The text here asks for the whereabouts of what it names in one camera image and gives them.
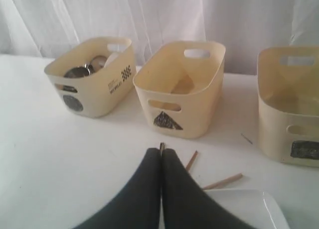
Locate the steel mug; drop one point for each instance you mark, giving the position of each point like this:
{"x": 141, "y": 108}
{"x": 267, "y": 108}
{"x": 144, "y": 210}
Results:
{"x": 78, "y": 72}
{"x": 97, "y": 63}

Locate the wooden chopstick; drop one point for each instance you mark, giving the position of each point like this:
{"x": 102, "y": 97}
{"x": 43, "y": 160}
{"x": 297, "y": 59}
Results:
{"x": 191, "y": 161}

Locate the stainless steel spoon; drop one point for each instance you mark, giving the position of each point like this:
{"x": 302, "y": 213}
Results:
{"x": 162, "y": 147}

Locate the wooden chopstick slanted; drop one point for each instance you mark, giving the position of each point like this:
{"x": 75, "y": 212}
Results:
{"x": 223, "y": 182}

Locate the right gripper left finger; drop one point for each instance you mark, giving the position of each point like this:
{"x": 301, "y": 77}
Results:
{"x": 137, "y": 205}

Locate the white curtain backdrop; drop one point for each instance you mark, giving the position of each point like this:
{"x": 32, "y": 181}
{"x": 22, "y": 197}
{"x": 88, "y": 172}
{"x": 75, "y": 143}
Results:
{"x": 48, "y": 28}

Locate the cream bin with square mark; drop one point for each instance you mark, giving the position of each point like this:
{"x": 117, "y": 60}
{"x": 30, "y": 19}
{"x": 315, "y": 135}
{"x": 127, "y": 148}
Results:
{"x": 288, "y": 96}

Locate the white rectangular plate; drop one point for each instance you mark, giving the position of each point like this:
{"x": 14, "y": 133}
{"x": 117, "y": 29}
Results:
{"x": 257, "y": 208}

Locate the cream bin with circle mark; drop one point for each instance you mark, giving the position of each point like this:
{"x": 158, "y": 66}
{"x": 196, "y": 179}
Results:
{"x": 95, "y": 95}

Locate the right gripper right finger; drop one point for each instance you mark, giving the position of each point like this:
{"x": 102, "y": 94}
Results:
{"x": 186, "y": 205}

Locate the white ceramic bowl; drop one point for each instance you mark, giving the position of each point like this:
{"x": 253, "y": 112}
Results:
{"x": 111, "y": 58}

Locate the cream bin with triangle mark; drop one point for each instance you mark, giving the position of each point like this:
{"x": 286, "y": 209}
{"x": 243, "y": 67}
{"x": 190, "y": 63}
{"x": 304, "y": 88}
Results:
{"x": 180, "y": 86}

